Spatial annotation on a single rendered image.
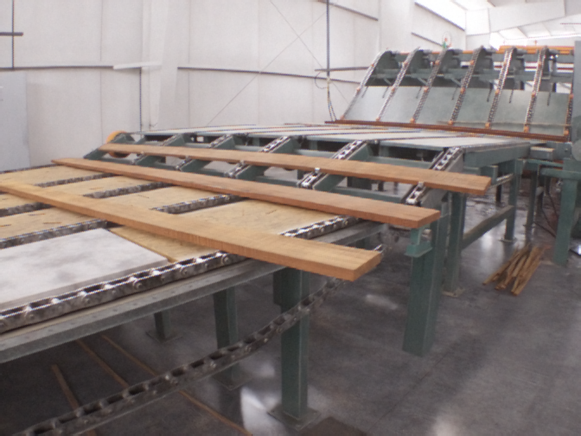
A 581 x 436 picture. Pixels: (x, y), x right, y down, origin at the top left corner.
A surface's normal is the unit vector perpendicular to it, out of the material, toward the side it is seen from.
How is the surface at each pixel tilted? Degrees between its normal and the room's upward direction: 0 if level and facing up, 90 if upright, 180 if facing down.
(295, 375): 90
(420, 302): 90
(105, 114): 89
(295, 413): 90
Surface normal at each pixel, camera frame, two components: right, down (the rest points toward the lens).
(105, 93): 0.56, 0.11
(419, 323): -0.68, 0.18
